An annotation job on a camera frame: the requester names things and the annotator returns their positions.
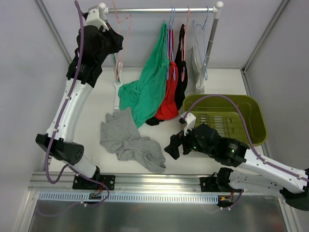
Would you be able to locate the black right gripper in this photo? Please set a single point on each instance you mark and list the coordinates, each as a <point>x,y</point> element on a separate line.
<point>184,141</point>

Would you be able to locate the red tank top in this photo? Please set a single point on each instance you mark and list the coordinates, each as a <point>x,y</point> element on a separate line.
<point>168,109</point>

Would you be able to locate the grey tank top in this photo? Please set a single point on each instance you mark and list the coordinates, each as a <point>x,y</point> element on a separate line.
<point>120,135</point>

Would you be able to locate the green tank top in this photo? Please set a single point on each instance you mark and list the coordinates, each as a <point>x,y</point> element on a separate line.
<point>144,96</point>

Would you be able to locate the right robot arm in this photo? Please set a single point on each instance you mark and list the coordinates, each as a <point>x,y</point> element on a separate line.
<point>243,167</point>

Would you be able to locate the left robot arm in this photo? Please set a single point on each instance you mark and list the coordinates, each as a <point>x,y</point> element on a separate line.
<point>94,45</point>

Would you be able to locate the white tank top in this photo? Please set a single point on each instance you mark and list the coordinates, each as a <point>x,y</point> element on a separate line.
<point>196,72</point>

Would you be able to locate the black tank top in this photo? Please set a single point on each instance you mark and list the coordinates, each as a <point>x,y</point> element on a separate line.
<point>181,86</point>

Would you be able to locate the metal clothes rack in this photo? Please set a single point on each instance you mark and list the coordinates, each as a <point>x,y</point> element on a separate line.
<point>216,10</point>

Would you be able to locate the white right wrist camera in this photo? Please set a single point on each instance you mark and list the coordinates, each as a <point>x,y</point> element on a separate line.
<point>188,120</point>

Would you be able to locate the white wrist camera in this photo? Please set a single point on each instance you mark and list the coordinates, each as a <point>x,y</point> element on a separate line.
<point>97,16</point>
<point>188,120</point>

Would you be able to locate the white slotted cable duct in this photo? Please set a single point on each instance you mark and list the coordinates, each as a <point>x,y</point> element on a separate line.
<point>129,197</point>

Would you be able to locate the aluminium mounting rail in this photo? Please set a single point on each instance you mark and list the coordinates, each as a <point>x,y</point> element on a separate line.
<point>136,183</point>

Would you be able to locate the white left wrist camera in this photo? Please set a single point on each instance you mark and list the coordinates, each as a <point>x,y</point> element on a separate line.
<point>97,16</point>

